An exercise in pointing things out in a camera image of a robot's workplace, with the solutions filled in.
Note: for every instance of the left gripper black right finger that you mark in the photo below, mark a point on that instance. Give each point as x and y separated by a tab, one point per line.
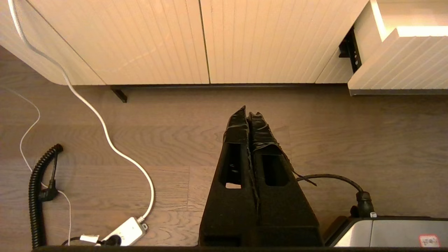
287	217

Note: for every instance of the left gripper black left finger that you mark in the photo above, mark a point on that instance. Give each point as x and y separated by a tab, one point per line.
231	217

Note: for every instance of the white fluted drawer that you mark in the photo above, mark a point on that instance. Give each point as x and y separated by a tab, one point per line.
402	63

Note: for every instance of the white low cabinet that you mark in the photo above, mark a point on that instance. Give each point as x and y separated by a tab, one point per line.
157	35

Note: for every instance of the white power strip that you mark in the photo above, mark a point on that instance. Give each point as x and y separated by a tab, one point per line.
126	231

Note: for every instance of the silver robot chassis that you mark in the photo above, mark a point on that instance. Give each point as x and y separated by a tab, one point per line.
392	232

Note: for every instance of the black round plug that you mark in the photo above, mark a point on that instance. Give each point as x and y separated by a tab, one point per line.
112	240

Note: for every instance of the white usb plug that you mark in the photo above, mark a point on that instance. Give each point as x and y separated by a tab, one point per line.
89	239

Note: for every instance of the black drawer slide rail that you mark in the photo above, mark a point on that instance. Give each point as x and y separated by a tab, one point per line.
351	49

